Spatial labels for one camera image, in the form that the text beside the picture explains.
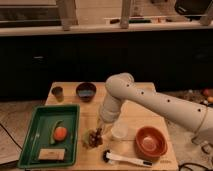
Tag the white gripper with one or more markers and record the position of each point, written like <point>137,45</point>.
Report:
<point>101,126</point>

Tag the dark red grape bunch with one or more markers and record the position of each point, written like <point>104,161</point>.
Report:
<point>95,138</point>

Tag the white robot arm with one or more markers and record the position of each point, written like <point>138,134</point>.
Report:
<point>120,87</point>

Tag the small green cup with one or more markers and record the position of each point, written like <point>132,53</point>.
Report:
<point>87,139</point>

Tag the small brown cup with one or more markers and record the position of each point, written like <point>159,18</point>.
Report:
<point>57,92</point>

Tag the white dish brush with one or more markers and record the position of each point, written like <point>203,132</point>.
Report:
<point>108,155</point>

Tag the dark blue bowl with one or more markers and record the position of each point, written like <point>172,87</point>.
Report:
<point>86,91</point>

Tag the wooden table board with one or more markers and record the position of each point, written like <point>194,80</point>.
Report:
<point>133,115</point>

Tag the orange tomato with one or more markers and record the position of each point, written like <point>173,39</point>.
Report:
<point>60,133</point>

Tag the green plastic tray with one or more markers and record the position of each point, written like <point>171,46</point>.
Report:
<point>39,136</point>

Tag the green chili pepper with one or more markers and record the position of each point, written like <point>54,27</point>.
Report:
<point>53,131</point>

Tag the orange bowl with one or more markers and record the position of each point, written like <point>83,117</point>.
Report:
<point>150,142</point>

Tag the tan wooden block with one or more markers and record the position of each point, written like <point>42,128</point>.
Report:
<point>51,154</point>

